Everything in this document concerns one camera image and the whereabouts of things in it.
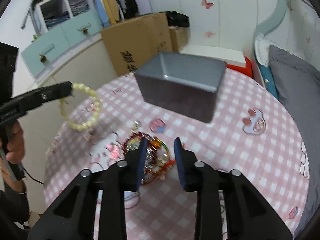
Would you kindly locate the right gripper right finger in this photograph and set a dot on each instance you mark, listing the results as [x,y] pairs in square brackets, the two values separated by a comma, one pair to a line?
[248,213]

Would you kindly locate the small green plant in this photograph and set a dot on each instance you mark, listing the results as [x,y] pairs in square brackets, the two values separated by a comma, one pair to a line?
[35,37]

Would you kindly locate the white pillow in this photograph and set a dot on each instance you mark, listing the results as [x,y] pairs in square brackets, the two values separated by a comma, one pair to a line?
[261,47]

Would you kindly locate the small cardboard box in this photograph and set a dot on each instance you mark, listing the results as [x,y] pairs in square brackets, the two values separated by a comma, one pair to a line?
[179,38]

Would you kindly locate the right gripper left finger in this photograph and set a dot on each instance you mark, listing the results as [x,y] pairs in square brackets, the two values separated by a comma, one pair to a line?
[72,214]

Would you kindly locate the red stool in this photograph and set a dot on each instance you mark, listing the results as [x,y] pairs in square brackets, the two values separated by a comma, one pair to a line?
[246,70]

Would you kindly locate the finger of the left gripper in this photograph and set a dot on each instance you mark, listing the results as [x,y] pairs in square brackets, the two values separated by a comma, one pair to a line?
[36,98]

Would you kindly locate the large cardboard box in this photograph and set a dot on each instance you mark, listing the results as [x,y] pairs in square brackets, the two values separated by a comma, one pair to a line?
[131,43]

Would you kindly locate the white board on stool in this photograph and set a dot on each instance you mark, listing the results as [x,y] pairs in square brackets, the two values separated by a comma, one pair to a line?
[229,56]

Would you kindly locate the grey metal tin box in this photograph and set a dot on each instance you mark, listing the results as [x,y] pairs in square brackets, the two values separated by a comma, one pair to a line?
[185,84]

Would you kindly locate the purple cubby shelf unit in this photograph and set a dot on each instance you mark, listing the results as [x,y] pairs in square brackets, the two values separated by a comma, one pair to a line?
[46,14]

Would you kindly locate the black bag on boxes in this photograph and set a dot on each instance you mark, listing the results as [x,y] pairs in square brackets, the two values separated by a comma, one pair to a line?
[176,19]

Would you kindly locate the person left hand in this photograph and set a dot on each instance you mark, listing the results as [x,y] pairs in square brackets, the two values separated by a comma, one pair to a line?
[15,155]

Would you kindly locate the grey metal handrail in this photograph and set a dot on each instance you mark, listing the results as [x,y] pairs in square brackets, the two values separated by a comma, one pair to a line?
[26,15]

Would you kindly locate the hanging clothes row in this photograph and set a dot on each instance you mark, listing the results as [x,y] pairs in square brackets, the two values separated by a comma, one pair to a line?
[114,11]

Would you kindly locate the teal bunk bed frame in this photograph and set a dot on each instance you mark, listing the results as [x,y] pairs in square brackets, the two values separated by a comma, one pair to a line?
[292,25]

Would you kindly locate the jewelry pile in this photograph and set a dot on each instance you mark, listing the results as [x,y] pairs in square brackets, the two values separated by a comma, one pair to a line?
[158,161]

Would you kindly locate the pink checkered tablecloth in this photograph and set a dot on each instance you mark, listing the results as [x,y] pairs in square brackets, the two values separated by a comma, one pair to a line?
[251,131]

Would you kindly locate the white wardrobe doors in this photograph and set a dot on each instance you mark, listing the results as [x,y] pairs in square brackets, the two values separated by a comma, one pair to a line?
[221,23]

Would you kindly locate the teal drawer cabinet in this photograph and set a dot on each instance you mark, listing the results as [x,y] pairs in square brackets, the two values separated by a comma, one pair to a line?
[51,45]

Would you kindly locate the grey bed duvet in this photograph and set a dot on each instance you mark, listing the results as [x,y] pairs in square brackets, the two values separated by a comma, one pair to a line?
[297,84]

